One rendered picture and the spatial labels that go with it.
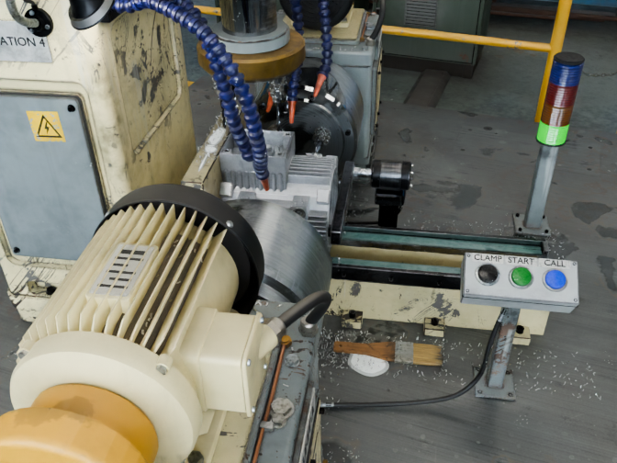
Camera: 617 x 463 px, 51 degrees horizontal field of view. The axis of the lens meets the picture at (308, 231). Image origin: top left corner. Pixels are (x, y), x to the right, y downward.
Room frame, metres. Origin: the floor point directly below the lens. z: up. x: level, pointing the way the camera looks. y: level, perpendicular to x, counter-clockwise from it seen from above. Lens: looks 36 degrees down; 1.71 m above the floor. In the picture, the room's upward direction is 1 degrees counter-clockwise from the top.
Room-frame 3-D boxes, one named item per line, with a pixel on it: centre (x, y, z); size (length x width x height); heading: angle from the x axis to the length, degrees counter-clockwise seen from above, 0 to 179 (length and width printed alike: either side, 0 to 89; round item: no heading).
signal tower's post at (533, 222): (1.26, -0.53, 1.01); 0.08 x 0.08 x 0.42; 81
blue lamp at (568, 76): (1.26, -0.53, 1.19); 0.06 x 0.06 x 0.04
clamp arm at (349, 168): (1.06, -0.07, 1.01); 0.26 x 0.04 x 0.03; 171
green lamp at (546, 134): (1.26, -0.53, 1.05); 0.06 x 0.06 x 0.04
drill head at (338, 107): (1.38, 0.00, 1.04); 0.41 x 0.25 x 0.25; 171
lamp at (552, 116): (1.26, -0.53, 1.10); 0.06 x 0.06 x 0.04
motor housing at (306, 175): (1.06, 0.05, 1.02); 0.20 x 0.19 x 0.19; 81
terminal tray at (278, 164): (1.06, 0.09, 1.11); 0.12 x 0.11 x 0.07; 81
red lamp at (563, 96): (1.26, -0.53, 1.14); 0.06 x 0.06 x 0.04
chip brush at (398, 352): (0.86, -0.15, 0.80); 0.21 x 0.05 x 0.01; 82
